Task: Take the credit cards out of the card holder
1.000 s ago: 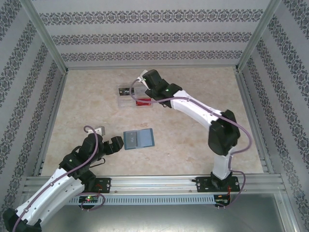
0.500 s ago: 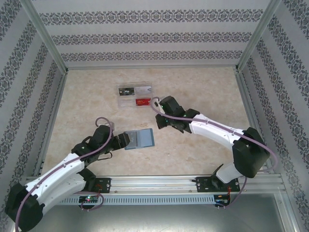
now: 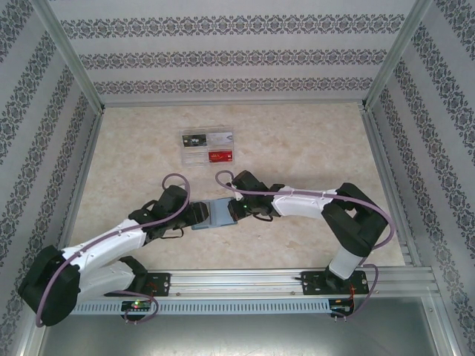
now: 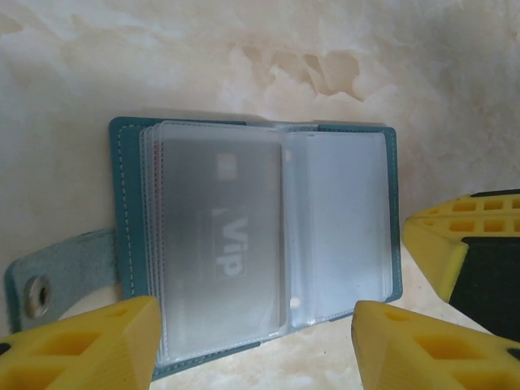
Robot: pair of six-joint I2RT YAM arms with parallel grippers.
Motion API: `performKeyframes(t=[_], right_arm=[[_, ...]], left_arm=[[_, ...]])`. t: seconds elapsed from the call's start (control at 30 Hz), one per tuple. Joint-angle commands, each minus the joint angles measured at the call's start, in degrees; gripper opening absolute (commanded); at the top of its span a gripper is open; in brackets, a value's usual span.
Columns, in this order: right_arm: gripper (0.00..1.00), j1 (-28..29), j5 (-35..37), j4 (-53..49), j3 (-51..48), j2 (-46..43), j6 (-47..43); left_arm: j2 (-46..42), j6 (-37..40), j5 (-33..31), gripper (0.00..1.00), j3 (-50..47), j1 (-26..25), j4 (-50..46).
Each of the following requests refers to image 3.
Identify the red VIP card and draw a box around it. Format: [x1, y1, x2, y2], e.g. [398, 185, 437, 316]
[207, 151, 235, 164]

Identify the white slotted cable duct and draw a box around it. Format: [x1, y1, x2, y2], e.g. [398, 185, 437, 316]
[69, 297, 332, 315]

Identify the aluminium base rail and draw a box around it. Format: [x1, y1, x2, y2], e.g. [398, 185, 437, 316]
[169, 269, 434, 296]

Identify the blue leather card holder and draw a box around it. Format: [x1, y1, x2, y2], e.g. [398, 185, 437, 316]
[191, 199, 238, 231]

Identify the aluminium side rail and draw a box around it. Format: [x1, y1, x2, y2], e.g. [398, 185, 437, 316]
[361, 107, 437, 286]
[61, 107, 107, 297]

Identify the silver card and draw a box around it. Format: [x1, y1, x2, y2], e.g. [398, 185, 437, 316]
[206, 132, 235, 146]

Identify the aluminium frame post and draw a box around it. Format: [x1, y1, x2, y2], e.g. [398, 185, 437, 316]
[35, 0, 107, 112]
[358, 0, 435, 112]

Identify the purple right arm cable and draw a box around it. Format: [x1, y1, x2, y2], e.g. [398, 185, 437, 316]
[216, 170, 396, 320]

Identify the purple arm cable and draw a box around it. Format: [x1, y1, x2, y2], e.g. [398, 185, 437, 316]
[36, 173, 192, 327]
[216, 170, 396, 320]

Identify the clear acrylic tray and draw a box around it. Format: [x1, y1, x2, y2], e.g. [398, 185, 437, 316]
[179, 128, 238, 170]

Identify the black card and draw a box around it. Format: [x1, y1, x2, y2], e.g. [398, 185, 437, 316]
[181, 133, 208, 147]

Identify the grey metal sheet panel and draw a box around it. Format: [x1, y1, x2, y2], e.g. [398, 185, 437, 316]
[36, 296, 459, 356]

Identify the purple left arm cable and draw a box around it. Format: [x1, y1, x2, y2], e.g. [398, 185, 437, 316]
[36, 173, 192, 327]

